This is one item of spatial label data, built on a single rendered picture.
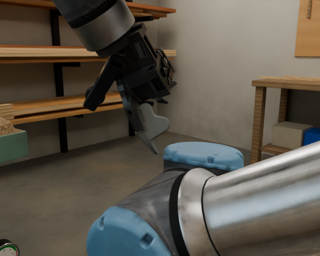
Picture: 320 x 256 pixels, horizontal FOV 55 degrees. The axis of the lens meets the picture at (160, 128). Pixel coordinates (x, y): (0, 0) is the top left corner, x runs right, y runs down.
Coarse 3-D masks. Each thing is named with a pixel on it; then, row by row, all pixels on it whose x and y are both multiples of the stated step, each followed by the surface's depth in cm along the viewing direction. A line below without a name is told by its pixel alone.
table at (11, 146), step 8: (0, 136) 67; (8, 136) 68; (16, 136) 69; (24, 136) 71; (0, 144) 67; (8, 144) 68; (16, 144) 70; (24, 144) 71; (0, 152) 67; (8, 152) 68; (16, 152) 70; (24, 152) 72; (0, 160) 67; (8, 160) 69
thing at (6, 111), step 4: (4, 104) 83; (8, 104) 83; (12, 104) 84; (0, 108) 81; (4, 108) 82; (8, 108) 83; (12, 108) 84; (0, 112) 81; (4, 112) 82; (8, 112) 83; (12, 112) 84; (0, 116) 81; (4, 116) 82; (8, 116) 83; (12, 116) 84
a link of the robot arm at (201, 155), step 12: (180, 144) 60; (192, 144) 61; (204, 144) 61; (216, 144) 62; (168, 156) 55; (180, 156) 52; (192, 156) 51; (204, 156) 51; (216, 156) 52; (228, 156) 52; (240, 156) 55; (168, 168) 55; (180, 168) 52; (192, 168) 51; (204, 168) 51; (216, 168) 51; (228, 168) 51
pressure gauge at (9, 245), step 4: (0, 240) 65; (4, 240) 65; (8, 240) 66; (0, 244) 64; (4, 244) 64; (8, 244) 64; (12, 244) 65; (16, 244) 66; (0, 248) 63; (4, 248) 64; (8, 248) 65; (12, 248) 65; (16, 248) 66; (0, 252) 63; (4, 252) 64; (8, 252) 65; (12, 252) 66; (16, 252) 66
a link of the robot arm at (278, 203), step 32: (288, 160) 32; (160, 192) 39; (192, 192) 37; (224, 192) 35; (256, 192) 32; (288, 192) 30; (96, 224) 38; (128, 224) 35; (160, 224) 36; (192, 224) 34; (224, 224) 33; (256, 224) 31; (288, 224) 30
